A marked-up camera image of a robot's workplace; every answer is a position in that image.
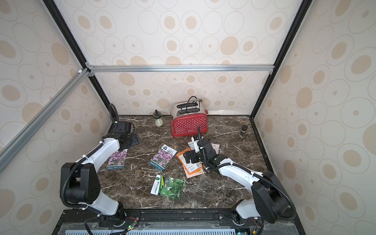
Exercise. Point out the glass jar with white granules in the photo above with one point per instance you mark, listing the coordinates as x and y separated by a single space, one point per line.
157 115

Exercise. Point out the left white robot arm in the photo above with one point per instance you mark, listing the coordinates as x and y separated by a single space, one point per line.
79 181

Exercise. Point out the small dark spice bottle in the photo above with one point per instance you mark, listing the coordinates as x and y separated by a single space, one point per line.
243 131

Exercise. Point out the red polka dot toaster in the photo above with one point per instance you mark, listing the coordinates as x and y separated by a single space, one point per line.
187 116

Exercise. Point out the black corner frame post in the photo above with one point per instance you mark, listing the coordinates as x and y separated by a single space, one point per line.
67 34

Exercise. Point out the silver aluminium side rail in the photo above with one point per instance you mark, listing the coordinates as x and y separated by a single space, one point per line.
24 136

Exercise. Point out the black right corner post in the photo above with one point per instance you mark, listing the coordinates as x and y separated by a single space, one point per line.
296 23

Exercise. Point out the silver aluminium cross rail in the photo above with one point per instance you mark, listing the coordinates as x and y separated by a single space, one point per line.
178 68

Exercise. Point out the green pea seed packet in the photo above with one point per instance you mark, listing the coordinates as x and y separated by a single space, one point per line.
167 186

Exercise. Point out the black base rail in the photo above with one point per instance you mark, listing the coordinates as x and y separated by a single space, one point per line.
172 222

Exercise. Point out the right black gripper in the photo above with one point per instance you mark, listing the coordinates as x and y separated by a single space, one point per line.
191 157

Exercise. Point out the orange marigold seed packet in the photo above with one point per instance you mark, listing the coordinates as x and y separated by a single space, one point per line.
191 170

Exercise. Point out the white orange-text seed packet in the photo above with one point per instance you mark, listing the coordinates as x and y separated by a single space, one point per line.
216 148

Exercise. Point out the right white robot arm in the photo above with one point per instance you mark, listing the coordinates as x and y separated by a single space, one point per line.
270 200

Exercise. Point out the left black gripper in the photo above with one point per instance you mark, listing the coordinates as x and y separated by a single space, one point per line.
137 140

